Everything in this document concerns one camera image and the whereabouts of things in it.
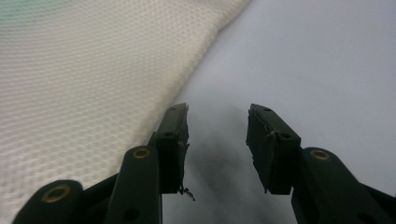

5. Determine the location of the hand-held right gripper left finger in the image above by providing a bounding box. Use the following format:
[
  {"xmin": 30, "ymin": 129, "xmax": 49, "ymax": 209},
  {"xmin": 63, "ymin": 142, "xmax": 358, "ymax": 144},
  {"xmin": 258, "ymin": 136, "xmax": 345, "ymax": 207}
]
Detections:
[{"xmin": 147, "ymin": 103, "xmax": 196, "ymax": 202}]

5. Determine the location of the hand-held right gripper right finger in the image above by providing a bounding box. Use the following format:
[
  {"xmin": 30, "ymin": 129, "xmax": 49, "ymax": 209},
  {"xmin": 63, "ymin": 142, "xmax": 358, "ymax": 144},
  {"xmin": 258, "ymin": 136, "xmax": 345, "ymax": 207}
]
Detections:
[{"xmin": 246, "ymin": 103, "xmax": 303, "ymax": 196}]

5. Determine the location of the white waffle-weave cloth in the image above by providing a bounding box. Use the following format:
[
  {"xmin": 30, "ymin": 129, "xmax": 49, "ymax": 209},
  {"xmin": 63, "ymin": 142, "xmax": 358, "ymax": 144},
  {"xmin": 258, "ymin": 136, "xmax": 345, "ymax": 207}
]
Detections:
[{"xmin": 0, "ymin": 0, "xmax": 252, "ymax": 224}]

